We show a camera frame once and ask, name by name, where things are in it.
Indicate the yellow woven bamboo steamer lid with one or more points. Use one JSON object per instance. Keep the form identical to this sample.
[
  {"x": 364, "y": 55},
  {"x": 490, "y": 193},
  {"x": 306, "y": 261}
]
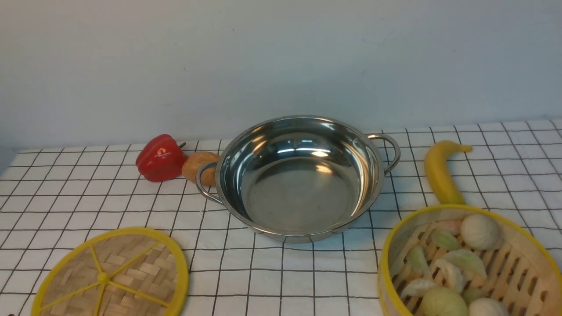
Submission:
[{"x": 133, "y": 271}]

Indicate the yellow bamboo steamer basket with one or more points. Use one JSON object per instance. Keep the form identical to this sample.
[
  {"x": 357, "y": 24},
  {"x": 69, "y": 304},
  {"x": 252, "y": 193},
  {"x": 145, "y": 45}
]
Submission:
[{"x": 522, "y": 278}]

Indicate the stainless steel pot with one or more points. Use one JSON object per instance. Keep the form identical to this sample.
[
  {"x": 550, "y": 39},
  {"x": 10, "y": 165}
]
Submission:
[{"x": 300, "y": 178}]

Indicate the red bell pepper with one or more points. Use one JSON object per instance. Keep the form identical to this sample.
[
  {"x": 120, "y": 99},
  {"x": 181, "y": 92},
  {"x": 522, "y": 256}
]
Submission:
[{"x": 161, "y": 159}]

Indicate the yellow banana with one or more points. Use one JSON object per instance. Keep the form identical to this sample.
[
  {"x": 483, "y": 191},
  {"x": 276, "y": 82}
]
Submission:
[{"x": 437, "y": 172}]

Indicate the pale green dumpling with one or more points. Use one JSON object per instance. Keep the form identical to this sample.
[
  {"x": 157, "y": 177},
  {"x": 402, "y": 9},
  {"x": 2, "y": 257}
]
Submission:
[{"x": 417, "y": 260}]

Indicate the white round bun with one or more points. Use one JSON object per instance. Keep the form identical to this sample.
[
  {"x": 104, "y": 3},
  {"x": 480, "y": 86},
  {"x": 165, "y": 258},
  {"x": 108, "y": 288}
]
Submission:
[{"x": 480, "y": 232}]

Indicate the green white dumpling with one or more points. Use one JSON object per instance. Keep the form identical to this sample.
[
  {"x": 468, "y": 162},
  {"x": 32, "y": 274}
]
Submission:
[{"x": 467, "y": 260}]

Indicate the green round bun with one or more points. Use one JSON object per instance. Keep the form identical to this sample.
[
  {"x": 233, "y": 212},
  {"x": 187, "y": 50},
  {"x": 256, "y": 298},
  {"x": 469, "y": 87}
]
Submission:
[{"x": 442, "y": 301}]

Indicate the white checkered tablecloth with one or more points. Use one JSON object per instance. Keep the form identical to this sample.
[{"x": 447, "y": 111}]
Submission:
[{"x": 54, "y": 199}]

